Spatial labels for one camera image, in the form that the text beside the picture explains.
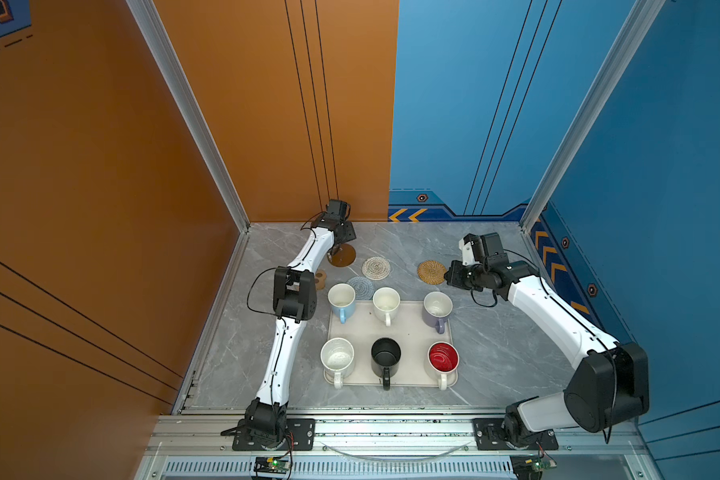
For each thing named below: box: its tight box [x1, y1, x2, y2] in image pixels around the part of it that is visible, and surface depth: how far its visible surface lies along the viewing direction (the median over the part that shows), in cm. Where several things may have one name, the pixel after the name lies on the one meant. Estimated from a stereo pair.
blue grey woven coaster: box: [347, 276, 375, 301], surface depth 104 cm
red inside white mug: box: [427, 341, 460, 391], surface depth 81 cm
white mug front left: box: [320, 337, 355, 389], surface depth 81 cm
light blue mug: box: [327, 283, 356, 324], surface depth 91 cm
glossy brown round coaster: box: [330, 243, 356, 267], surface depth 111 cm
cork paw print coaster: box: [314, 269, 327, 290], surface depth 106 cm
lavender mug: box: [422, 291, 454, 334], surface depth 91 cm
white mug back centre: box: [372, 286, 401, 327], surface depth 91 cm
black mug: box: [370, 337, 402, 391], surface depth 81 cm
